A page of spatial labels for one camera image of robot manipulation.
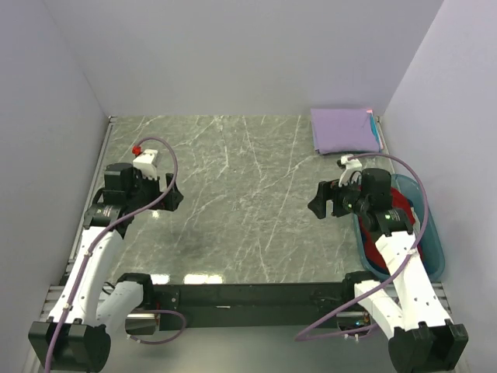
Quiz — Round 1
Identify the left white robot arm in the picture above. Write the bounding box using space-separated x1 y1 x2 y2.
28 162 183 372

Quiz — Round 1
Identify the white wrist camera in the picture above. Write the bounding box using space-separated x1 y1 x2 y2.
337 155 363 187
132 145 158 180

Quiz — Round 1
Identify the folded purple t shirt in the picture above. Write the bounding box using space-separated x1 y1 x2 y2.
311 109 380 155

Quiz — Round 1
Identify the folded pink t shirt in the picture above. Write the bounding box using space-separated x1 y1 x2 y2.
367 109 384 152

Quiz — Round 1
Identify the folded light blue t shirt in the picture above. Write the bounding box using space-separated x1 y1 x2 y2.
370 113 381 144

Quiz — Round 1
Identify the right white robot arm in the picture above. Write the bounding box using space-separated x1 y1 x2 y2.
308 169 468 372

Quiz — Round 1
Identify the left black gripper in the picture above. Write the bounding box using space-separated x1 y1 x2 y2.
127 168 182 211

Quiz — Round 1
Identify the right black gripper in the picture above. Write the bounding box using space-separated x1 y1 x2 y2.
308 173 370 218

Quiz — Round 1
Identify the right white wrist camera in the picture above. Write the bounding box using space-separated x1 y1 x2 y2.
337 155 363 187

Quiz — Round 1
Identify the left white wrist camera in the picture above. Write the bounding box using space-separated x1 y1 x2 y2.
132 145 158 180

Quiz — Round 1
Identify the black base beam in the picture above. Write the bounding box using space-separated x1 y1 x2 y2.
154 282 348 328

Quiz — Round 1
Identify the blue plastic bin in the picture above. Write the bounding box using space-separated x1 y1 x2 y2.
353 174 445 282

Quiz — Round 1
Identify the red t shirt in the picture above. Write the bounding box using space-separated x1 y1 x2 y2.
357 186 415 275

